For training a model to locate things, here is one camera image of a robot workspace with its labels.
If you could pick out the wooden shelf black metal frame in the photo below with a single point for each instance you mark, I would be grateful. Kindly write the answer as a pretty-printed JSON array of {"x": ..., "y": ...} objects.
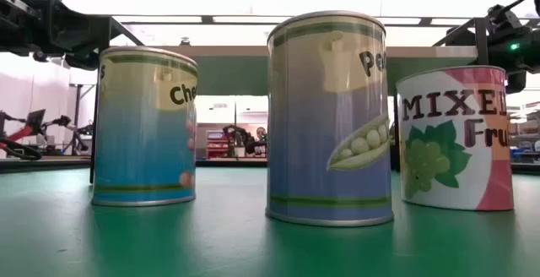
[{"x": 236, "y": 72}]

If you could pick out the mixed fruit tin can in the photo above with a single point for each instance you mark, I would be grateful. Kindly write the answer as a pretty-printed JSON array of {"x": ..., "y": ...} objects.
[{"x": 443, "y": 175}]

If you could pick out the black metal stand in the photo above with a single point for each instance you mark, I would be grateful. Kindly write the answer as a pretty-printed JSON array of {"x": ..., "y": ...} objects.
[{"x": 77, "y": 112}]

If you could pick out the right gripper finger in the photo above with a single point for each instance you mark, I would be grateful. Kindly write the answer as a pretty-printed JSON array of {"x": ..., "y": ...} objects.
[{"x": 462, "y": 37}]

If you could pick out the green table mat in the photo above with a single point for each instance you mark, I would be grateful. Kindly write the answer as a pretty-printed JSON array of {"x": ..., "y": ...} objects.
[{"x": 211, "y": 243}]

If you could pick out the cherries tin can blue label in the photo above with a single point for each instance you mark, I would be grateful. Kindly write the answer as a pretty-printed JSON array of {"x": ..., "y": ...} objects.
[{"x": 143, "y": 142}]

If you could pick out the red storage rack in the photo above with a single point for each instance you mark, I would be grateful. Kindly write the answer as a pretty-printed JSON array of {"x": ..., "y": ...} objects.
[{"x": 217, "y": 144}]

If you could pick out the black background robot arm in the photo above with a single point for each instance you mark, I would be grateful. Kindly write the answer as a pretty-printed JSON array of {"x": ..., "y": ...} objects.
[
  {"x": 62, "y": 121},
  {"x": 84, "y": 137}
]

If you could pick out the person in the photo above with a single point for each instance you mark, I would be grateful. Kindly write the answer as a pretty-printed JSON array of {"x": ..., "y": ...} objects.
[{"x": 260, "y": 137}]

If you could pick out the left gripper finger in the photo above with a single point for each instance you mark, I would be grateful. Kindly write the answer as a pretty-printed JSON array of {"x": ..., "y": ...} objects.
[{"x": 71, "y": 36}]

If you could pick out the red black robot device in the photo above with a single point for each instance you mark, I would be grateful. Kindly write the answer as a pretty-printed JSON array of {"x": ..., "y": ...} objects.
[{"x": 19, "y": 134}]

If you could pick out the peas tin can blue label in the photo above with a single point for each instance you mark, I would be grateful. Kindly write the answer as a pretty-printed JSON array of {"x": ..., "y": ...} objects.
[{"x": 312, "y": 142}]

